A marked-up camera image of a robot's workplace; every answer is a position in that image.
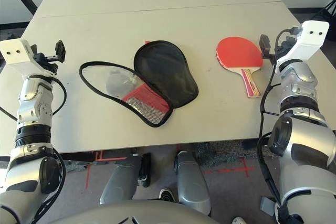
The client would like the grey robot torso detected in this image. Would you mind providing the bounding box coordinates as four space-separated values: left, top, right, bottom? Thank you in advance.
47 199 218 224

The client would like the grey robot right leg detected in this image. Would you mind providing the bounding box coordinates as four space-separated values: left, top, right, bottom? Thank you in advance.
174 150 212 216

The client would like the black tripod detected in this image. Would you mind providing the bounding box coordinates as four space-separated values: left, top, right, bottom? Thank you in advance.
316 0 336 23

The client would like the grey robot left leg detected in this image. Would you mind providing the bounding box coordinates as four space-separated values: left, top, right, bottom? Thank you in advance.
99 153 152 206

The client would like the red black paddle case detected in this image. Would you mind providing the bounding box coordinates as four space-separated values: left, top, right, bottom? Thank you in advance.
79 39 199 128

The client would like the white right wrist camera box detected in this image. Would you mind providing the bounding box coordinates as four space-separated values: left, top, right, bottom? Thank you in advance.
277 20 330 70

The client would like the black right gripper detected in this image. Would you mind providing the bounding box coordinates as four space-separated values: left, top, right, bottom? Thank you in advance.
259 34 299 65

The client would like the small grey box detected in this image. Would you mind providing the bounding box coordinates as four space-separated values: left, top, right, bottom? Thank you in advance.
259 196 276 216

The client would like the grey puzzle foam mat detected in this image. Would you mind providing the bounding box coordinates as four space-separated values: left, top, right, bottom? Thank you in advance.
64 161 92 173

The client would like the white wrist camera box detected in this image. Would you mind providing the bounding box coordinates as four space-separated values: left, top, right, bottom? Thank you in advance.
0 38 36 77
277 20 330 70

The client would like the grey speckled foam mat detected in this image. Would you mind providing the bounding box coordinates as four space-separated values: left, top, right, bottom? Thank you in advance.
196 141 274 167

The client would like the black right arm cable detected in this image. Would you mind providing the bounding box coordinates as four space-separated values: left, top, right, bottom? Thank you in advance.
256 27 300 224

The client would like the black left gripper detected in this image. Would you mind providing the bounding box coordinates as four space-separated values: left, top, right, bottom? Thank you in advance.
30 39 66 78

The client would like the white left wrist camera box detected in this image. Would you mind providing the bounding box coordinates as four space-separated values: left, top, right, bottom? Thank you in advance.
0 38 36 77

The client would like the red ping-pong paddle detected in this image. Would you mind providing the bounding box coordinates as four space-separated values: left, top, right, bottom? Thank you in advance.
216 36 264 98

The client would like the grey robot leg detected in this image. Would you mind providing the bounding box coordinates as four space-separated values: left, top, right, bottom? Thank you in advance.
99 153 152 206
174 150 212 216

